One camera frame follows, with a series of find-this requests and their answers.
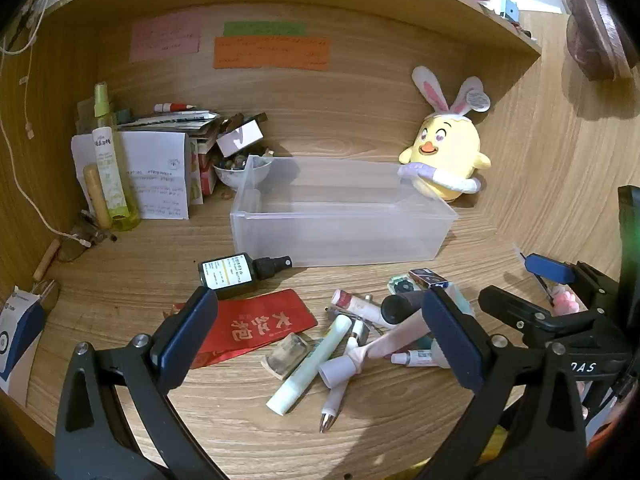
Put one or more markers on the small white tube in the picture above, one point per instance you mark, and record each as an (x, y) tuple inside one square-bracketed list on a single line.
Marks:
[(415, 358)]

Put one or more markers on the small dark blue box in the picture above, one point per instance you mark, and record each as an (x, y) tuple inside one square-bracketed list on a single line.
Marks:
[(427, 277)]

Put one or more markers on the white bowl of beads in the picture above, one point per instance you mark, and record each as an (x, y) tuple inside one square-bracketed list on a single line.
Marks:
[(235, 172)]

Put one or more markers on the orange sticky note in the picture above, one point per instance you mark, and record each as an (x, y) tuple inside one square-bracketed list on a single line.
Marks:
[(272, 53)]

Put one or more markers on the stack of booklets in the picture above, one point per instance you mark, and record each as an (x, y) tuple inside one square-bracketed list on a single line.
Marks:
[(175, 121)]

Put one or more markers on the yellow lip balm tube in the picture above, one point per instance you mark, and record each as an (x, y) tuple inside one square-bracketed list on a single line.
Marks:
[(97, 195)]

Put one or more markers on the small white cardboard box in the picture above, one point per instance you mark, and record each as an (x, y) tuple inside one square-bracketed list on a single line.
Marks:
[(239, 137)]

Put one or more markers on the red envelope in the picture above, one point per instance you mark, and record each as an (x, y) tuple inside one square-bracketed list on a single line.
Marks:
[(260, 325)]

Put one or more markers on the pink plush toy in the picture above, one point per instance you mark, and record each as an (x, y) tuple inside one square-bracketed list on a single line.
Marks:
[(567, 302)]

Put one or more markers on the white red marker pen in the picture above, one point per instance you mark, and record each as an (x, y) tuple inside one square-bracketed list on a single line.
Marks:
[(172, 107)]

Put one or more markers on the green sticky note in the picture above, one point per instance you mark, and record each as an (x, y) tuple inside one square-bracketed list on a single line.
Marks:
[(265, 29)]

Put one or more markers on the yellow chick plush toy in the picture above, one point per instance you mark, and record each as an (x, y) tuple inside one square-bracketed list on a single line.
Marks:
[(450, 152)]

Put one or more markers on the blue white carton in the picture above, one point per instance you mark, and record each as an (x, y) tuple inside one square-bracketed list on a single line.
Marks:
[(17, 335)]

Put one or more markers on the red white box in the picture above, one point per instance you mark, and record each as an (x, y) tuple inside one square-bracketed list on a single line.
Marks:
[(206, 175)]

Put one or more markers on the clear plastic storage box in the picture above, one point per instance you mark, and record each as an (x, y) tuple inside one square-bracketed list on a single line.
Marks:
[(340, 232)]

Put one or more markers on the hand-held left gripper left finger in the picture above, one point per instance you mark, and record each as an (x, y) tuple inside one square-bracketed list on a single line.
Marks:
[(185, 332)]

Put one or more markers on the cream tube with red cap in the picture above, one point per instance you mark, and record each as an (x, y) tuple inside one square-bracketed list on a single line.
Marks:
[(357, 305)]

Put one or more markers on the pink tube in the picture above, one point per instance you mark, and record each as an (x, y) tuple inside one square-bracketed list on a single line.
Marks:
[(395, 342)]

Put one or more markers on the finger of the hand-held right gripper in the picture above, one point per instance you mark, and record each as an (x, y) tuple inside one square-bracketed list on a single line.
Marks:
[(550, 268), (510, 307)]

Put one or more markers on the brown wooden stick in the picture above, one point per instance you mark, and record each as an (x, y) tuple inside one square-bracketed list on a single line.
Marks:
[(46, 260)]

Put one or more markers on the yellow cloth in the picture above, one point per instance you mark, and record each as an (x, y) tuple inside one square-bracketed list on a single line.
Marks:
[(492, 445)]

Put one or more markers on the small green white box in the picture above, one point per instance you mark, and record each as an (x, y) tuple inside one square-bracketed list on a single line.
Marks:
[(404, 285)]

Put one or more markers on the brown wooden ornament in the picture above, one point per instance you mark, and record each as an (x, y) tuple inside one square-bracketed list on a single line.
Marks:
[(595, 30)]

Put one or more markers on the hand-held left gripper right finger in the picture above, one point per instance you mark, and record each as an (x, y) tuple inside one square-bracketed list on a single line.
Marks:
[(452, 337)]

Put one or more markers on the pale green tube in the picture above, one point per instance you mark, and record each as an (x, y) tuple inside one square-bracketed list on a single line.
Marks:
[(312, 370)]

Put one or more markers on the black spray bottle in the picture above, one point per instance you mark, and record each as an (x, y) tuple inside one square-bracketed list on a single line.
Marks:
[(230, 275)]

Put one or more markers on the white folded paper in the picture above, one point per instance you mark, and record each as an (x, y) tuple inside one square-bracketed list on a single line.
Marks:
[(160, 175)]

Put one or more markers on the pink sticky note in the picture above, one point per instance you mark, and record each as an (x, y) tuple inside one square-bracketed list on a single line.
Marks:
[(165, 36)]

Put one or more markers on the orange cloth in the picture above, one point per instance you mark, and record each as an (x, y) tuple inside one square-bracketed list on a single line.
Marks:
[(602, 435)]

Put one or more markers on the clear eyeglasses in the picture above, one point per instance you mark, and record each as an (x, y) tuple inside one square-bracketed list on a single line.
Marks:
[(80, 240)]

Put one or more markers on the green spray bottle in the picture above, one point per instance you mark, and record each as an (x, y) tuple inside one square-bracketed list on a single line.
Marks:
[(111, 160)]

